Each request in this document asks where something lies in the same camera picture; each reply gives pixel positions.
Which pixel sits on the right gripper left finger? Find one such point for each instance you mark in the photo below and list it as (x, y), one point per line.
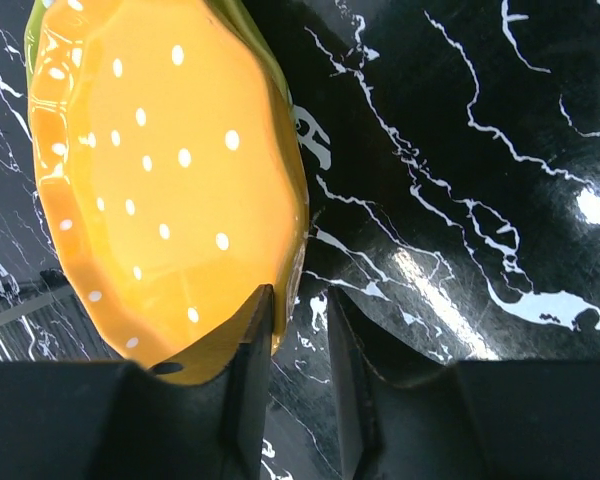
(198, 415)

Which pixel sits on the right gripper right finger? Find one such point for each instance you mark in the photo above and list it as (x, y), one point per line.
(401, 415)

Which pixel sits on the orange dotted plate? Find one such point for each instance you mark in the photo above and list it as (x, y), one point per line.
(155, 190)

